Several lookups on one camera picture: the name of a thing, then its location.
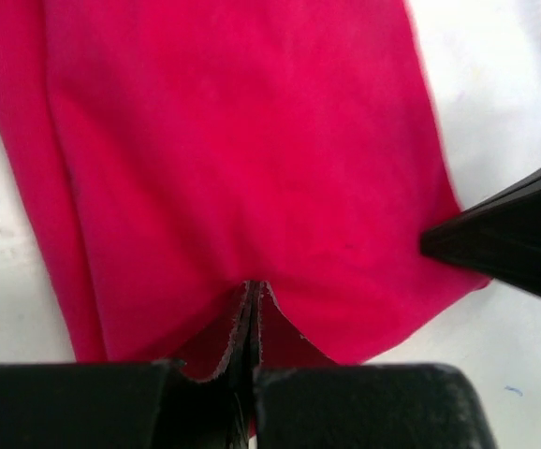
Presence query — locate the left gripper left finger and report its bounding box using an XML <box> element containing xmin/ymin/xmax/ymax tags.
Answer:
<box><xmin>0</xmin><ymin>282</ymin><xmax>255</xmax><ymax>448</ymax></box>

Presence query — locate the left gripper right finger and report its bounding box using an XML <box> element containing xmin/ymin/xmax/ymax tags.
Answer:
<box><xmin>251</xmin><ymin>282</ymin><xmax>497</xmax><ymax>448</ymax></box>

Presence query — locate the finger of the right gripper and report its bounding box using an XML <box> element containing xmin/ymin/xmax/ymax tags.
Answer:
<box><xmin>419</xmin><ymin>168</ymin><xmax>541</xmax><ymax>297</ymax></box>

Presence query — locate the red t shirt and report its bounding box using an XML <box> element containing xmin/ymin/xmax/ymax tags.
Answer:
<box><xmin>0</xmin><ymin>1</ymin><xmax>488</xmax><ymax>381</ymax></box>

